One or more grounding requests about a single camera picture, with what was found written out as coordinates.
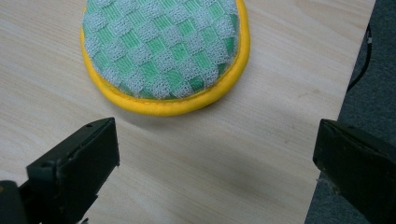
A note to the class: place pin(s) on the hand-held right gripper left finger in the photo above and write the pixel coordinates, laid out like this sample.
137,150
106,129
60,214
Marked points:
74,168

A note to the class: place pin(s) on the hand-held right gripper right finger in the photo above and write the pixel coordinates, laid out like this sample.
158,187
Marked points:
358,161

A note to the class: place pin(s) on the green yellow-rimmed woven pad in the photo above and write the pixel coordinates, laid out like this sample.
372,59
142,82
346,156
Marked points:
162,49

